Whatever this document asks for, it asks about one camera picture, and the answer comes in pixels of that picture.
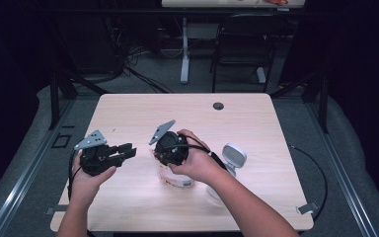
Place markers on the black round table grommet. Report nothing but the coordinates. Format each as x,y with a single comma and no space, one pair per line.
218,106

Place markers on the black folding chair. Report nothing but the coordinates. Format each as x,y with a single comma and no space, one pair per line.
246,36

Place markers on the white-legged wooden table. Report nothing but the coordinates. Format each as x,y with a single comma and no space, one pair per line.
185,49

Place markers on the person's right hand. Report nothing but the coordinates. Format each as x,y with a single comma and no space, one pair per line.
199,166

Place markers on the white lidded cup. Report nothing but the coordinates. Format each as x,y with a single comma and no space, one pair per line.
234,155

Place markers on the orange thing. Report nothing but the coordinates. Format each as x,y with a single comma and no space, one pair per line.
276,2

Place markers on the person's left hand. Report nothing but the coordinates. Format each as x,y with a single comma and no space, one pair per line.
85,187

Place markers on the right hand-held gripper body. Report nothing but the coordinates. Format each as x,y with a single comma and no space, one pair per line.
171,149

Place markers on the metal floor rail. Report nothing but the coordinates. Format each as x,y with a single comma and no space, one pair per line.
16,189
352,194

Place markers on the black metal stand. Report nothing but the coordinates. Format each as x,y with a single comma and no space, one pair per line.
54,98
323,105

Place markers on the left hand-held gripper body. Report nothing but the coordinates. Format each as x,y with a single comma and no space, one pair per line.
97,159

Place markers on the red and white spouted pouch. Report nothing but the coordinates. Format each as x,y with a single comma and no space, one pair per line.
177,180

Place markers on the black floor socket frame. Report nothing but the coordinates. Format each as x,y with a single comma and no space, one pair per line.
61,141

